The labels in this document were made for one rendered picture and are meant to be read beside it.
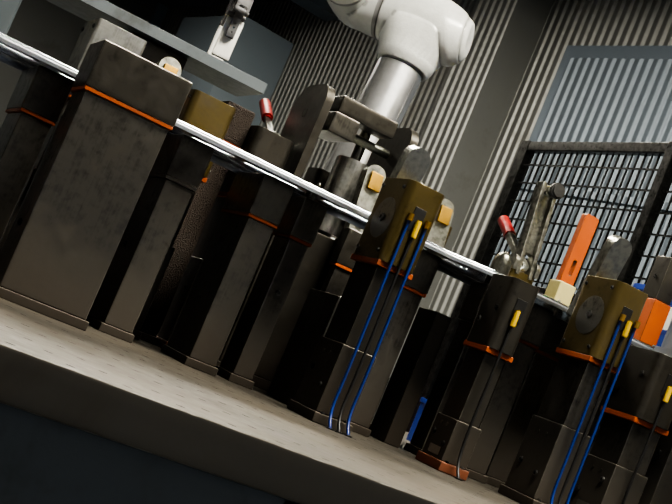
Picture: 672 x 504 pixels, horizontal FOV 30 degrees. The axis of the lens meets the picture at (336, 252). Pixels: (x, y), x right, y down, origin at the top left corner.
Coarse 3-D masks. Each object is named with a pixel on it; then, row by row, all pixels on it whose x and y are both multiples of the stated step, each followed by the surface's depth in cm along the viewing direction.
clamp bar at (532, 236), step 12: (540, 192) 218; (552, 192) 216; (564, 192) 217; (540, 204) 218; (552, 204) 219; (528, 216) 218; (540, 216) 219; (528, 228) 217; (540, 228) 219; (528, 240) 216; (540, 240) 217; (516, 252) 217; (528, 252) 217; (528, 264) 217; (528, 276) 216
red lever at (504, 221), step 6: (504, 216) 227; (498, 222) 228; (504, 222) 226; (510, 222) 226; (504, 228) 225; (510, 228) 224; (504, 234) 224; (510, 234) 223; (510, 240) 222; (516, 240) 222; (510, 246) 221; (516, 246) 220; (522, 264) 216; (522, 270) 216
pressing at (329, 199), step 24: (0, 48) 170; (24, 48) 157; (72, 72) 159; (216, 144) 168; (240, 168) 189; (264, 168) 171; (312, 192) 183; (336, 216) 191; (360, 216) 186; (456, 264) 197; (480, 264) 185
